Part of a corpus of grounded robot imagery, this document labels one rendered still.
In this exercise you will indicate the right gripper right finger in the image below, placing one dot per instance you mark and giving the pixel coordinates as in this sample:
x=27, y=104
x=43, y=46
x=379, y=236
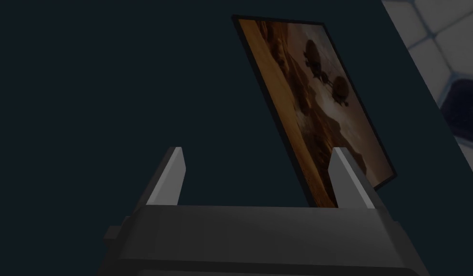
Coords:
x=350, y=183

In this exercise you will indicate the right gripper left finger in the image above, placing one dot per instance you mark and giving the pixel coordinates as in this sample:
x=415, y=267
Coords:
x=168, y=182

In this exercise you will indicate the framed brown landscape picture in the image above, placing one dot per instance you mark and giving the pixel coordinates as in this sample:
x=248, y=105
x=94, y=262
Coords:
x=316, y=103

